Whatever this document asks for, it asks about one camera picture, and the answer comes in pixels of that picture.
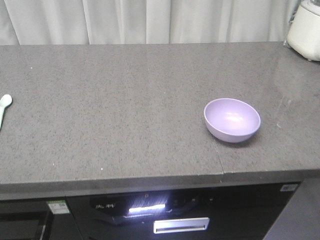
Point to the purple plastic bowl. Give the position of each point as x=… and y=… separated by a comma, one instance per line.
x=231, y=120

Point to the mint green plastic spoon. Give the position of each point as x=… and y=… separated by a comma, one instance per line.
x=5, y=101

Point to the black drawer sterilizer cabinet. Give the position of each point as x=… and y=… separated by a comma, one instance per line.
x=241, y=212

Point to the black built-in oven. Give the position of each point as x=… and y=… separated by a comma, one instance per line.
x=37, y=219

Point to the white kitchen appliance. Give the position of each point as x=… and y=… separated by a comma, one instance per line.
x=304, y=32

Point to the white curtain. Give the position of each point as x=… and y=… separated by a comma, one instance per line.
x=101, y=22

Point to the upper silver drawer handle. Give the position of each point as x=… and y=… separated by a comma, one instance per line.
x=180, y=225

